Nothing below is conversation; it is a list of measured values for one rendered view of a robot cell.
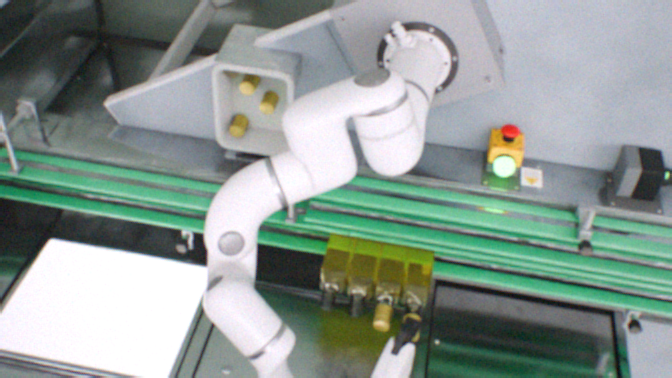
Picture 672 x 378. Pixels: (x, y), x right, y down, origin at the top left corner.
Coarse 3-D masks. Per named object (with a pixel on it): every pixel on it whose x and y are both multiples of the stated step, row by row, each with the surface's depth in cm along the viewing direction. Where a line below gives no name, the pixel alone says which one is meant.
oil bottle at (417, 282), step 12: (408, 252) 160; (420, 252) 159; (432, 252) 160; (408, 264) 157; (420, 264) 157; (432, 264) 157; (408, 276) 154; (420, 276) 154; (408, 288) 152; (420, 288) 152; (420, 300) 152
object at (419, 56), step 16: (400, 32) 135; (416, 32) 137; (400, 48) 136; (416, 48) 135; (432, 48) 137; (400, 64) 131; (416, 64) 131; (432, 64) 134; (448, 64) 139; (416, 80) 127; (432, 80) 131; (432, 96) 131
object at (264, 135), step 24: (216, 72) 155; (240, 72) 162; (264, 72) 153; (216, 96) 159; (240, 96) 167; (288, 96) 156; (216, 120) 163; (264, 120) 170; (240, 144) 168; (264, 144) 168
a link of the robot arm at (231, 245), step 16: (240, 176) 117; (256, 176) 116; (272, 176) 116; (224, 192) 115; (240, 192) 115; (256, 192) 115; (272, 192) 116; (224, 208) 114; (240, 208) 114; (256, 208) 116; (272, 208) 118; (208, 224) 114; (224, 224) 114; (240, 224) 114; (256, 224) 117; (208, 240) 115; (224, 240) 114; (240, 240) 115; (256, 240) 120; (224, 256) 115; (240, 256) 117
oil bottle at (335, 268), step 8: (336, 240) 161; (344, 240) 161; (352, 240) 161; (328, 248) 159; (336, 248) 159; (344, 248) 159; (352, 248) 160; (328, 256) 157; (336, 256) 157; (344, 256) 157; (352, 256) 161; (328, 264) 155; (336, 264) 156; (344, 264) 156; (320, 272) 155; (328, 272) 154; (336, 272) 154; (344, 272) 154; (320, 280) 155; (328, 280) 153; (336, 280) 153; (344, 280) 154; (344, 288) 156
